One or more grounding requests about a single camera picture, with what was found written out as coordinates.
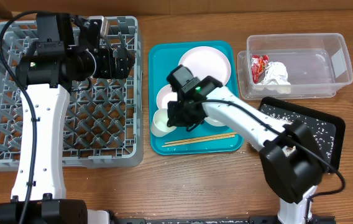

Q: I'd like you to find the pile of rice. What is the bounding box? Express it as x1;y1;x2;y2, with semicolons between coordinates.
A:
260;104;336;163

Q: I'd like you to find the large white plate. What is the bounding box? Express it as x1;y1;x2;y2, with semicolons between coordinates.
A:
179;46;231;86

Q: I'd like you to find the red snack wrapper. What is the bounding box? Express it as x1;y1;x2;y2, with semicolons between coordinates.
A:
250;55;269;84

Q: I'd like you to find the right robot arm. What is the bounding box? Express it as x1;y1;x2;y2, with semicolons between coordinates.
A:
167;77;326;223

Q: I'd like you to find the food leftover brown chunk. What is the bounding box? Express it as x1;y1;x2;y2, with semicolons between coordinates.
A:
282;146;296;157

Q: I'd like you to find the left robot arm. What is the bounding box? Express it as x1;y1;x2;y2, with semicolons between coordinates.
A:
0;11;135;223

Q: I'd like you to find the grey dishwasher rack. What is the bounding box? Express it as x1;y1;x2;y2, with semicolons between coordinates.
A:
0;16;143;171

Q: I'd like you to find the grey-green bowl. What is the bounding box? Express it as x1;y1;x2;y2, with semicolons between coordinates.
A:
204;117;224;127

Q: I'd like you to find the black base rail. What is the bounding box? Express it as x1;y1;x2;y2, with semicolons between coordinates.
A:
111;216;337;224

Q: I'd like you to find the white napkin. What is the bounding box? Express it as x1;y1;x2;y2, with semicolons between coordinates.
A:
258;62;291;86

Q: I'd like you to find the white shallow bowl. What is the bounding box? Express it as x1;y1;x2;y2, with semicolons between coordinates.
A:
156;84;177;109

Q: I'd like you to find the wooden chopstick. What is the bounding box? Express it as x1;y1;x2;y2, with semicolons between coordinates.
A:
165;132;237;145
162;133;236;147

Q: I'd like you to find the black tray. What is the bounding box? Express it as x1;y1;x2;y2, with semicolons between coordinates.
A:
259;96;346;169

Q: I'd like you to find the clear plastic bin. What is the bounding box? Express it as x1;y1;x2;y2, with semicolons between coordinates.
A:
237;33;353;100

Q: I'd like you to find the teal serving tray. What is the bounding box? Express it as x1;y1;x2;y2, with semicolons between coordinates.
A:
148;40;244;156

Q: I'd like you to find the small white cup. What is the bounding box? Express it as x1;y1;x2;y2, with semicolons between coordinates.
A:
150;108;177;138

